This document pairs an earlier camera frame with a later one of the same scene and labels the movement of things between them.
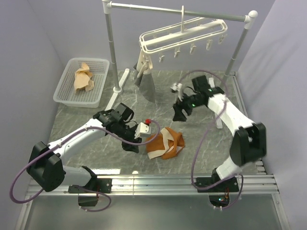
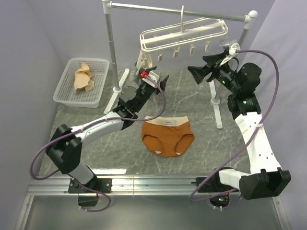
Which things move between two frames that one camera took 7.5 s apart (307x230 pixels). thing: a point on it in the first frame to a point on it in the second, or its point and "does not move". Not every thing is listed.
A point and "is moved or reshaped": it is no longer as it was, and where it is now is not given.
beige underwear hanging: [144, 64] does not move
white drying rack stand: [108, 6] does not move
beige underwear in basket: [83, 78] does not move
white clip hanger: [190, 31] does not move
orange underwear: [168, 145] is moved or reshaped
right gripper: [178, 116] to [214, 64]
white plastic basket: [65, 94] does not move
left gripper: [129, 147] to [163, 83]
